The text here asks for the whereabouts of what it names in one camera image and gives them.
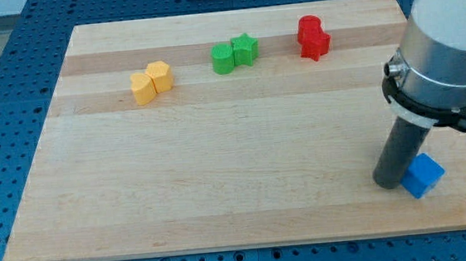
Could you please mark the blue cube block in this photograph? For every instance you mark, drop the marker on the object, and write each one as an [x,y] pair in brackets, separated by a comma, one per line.
[422,175]

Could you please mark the green star block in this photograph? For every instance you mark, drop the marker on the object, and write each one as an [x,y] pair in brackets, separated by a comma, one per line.
[245,50]

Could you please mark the wooden board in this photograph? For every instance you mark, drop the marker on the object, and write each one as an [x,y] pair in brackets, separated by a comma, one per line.
[278,153]

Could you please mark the yellow heart block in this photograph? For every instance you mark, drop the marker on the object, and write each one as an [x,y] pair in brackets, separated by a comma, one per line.
[143,88]

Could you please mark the green cylinder block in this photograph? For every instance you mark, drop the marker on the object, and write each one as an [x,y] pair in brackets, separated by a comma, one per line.
[222,58]

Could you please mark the red star block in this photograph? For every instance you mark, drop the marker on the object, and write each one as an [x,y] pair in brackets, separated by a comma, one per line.
[314,45]

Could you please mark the yellow hexagon block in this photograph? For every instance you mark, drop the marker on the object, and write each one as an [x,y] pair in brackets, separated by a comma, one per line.
[161,75]

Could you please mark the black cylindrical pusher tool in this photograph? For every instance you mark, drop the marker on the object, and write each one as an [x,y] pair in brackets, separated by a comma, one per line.
[400,149]

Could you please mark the red cylinder block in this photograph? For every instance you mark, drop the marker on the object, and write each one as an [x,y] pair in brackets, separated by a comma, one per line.
[308,26]

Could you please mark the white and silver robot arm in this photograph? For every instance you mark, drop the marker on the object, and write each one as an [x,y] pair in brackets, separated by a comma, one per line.
[424,83]

